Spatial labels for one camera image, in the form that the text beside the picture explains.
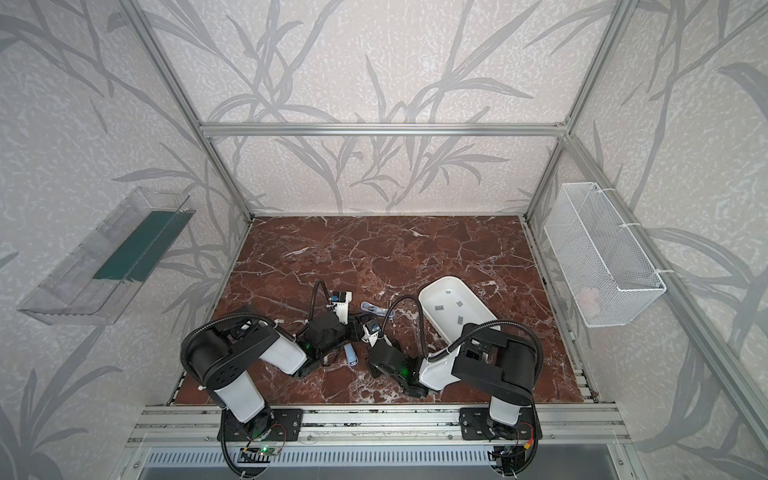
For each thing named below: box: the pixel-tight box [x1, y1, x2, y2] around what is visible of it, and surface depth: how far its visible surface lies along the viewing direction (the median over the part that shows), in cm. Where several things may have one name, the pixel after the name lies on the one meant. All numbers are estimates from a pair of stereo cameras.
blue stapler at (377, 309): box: [360, 301, 395, 319], surface depth 95 cm
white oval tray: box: [418, 276, 501, 366], surface depth 95 cm
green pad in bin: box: [93, 210, 196, 282], surface depth 69 cm
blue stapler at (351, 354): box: [344, 342, 359, 367], surface depth 85 cm
